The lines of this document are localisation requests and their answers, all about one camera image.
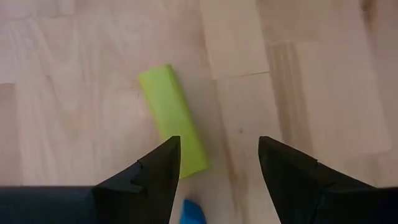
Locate long lime green block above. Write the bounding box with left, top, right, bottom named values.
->
left=138, top=63, right=210, bottom=179

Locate small blue block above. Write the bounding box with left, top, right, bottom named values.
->
left=179, top=198, right=208, bottom=224

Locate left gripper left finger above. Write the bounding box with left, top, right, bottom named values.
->
left=92, top=135, right=182, bottom=224

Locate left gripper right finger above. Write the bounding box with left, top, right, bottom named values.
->
left=257, top=135, right=379, bottom=224

